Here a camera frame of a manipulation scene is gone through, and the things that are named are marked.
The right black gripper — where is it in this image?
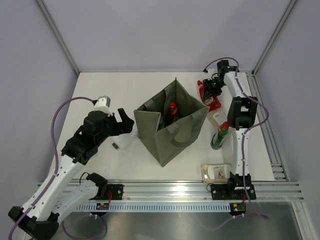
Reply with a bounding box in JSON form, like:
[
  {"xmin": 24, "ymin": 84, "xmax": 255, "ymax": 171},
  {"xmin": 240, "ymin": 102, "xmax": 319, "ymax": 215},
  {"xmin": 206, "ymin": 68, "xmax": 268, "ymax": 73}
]
[{"xmin": 202, "ymin": 77, "xmax": 225, "ymax": 101}]

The red dish soap bottle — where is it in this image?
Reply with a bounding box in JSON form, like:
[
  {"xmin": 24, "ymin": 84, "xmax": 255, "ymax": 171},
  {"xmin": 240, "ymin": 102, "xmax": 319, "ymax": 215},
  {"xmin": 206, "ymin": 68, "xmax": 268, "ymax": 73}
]
[
  {"xmin": 166, "ymin": 101, "xmax": 178, "ymax": 125},
  {"xmin": 197, "ymin": 80, "xmax": 222, "ymax": 112}
]

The white bottle black cap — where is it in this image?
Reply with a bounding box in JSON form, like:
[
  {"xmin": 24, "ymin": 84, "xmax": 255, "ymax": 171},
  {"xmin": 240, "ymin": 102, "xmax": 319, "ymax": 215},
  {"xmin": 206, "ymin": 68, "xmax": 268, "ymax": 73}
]
[{"xmin": 112, "ymin": 128, "xmax": 138, "ymax": 150}]

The clear beige refill pouch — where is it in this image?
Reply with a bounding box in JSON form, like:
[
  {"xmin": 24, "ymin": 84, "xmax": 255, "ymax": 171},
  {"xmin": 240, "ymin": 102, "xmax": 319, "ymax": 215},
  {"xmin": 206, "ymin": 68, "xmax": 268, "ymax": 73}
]
[
  {"xmin": 200, "ymin": 164, "xmax": 231, "ymax": 184},
  {"xmin": 207, "ymin": 109, "xmax": 228, "ymax": 132}
]

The olive green canvas bag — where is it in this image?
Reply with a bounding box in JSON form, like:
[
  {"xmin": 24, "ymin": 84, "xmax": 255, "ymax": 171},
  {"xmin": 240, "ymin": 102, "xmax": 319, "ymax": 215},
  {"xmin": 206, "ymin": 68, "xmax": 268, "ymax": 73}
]
[{"xmin": 133, "ymin": 79, "xmax": 209, "ymax": 167}]

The green bottle red cap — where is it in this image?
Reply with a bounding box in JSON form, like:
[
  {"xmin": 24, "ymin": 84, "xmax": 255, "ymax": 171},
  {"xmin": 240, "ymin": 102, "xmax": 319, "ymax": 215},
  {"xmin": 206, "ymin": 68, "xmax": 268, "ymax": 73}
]
[{"xmin": 210, "ymin": 121, "xmax": 230, "ymax": 150}]

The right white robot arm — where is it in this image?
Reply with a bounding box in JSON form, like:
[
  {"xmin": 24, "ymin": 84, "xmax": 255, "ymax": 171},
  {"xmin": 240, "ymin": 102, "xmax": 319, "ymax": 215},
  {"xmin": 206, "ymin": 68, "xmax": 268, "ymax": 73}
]
[{"xmin": 203, "ymin": 57, "xmax": 258, "ymax": 200}]

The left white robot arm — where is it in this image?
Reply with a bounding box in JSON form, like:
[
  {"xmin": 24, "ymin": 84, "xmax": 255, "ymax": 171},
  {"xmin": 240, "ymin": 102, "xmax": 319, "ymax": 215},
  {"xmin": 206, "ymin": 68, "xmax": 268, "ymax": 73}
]
[{"xmin": 8, "ymin": 108, "xmax": 134, "ymax": 240}]

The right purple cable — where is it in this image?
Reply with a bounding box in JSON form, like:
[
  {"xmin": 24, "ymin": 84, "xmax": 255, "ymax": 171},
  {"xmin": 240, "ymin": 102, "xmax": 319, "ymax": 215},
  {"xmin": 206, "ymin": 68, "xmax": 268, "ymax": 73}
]
[{"xmin": 199, "ymin": 57, "xmax": 270, "ymax": 231}]

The purple cable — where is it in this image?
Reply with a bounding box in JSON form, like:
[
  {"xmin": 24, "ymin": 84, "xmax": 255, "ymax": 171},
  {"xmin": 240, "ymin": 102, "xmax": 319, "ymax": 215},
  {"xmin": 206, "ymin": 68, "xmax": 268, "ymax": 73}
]
[
  {"xmin": 199, "ymin": 57, "xmax": 270, "ymax": 231},
  {"xmin": 8, "ymin": 96, "xmax": 111, "ymax": 240}
]

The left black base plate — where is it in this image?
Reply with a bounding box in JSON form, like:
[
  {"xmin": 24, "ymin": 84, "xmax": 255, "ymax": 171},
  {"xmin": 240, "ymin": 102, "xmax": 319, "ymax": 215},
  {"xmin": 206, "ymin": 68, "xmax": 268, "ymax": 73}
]
[{"xmin": 96, "ymin": 184, "xmax": 124, "ymax": 201}]

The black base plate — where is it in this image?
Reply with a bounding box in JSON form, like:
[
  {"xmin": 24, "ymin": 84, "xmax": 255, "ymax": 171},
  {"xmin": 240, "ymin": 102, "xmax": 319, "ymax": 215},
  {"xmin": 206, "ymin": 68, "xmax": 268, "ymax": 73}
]
[
  {"xmin": 210, "ymin": 183, "xmax": 257, "ymax": 200},
  {"xmin": 96, "ymin": 184, "xmax": 124, "ymax": 201}
]

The aluminium front rail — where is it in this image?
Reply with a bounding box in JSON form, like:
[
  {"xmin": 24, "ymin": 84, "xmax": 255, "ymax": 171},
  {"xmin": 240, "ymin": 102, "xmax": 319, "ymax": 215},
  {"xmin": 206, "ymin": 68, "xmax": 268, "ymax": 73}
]
[{"xmin": 109, "ymin": 180, "xmax": 304, "ymax": 202}]

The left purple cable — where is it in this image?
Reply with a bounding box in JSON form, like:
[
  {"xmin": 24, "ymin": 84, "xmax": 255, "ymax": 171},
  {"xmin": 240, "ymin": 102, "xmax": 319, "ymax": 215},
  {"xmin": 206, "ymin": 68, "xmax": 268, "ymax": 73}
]
[{"xmin": 8, "ymin": 96, "xmax": 111, "ymax": 240}]

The white slotted cable duct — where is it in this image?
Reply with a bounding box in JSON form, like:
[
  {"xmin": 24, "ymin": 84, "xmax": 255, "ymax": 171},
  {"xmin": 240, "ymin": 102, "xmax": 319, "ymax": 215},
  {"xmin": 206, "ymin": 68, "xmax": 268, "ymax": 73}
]
[{"xmin": 74, "ymin": 202, "xmax": 231, "ymax": 213}]

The left aluminium frame post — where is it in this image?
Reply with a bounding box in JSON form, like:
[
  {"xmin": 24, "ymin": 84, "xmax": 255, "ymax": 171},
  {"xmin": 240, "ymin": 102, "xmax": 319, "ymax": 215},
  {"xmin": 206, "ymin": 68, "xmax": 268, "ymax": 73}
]
[{"xmin": 34, "ymin": 0, "xmax": 80, "ymax": 77}]

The aluminium frame post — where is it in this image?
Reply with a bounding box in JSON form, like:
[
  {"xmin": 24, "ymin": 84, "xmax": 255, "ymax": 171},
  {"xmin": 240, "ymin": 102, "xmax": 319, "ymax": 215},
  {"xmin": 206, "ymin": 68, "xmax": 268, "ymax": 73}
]
[
  {"xmin": 251, "ymin": 0, "xmax": 300, "ymax": 76},
  {"xmin": 34, "ymin": 0, "xmax": 80, "ymax": 77}
]

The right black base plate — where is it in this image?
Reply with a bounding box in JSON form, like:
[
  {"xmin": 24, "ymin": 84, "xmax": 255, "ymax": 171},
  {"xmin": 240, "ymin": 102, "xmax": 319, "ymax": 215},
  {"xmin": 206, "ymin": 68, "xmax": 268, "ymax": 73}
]
[{"xmin": 210, "ymin": 183, "xmax": 257, "ymax": 200}]

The right aluminium frame post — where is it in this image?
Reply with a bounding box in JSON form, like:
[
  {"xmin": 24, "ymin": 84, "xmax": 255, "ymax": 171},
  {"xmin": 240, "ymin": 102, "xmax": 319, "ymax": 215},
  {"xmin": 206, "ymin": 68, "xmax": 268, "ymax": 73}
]
[{"xmin": 251, "ymin": 0, "xmax": 300, "ymax": 76}]

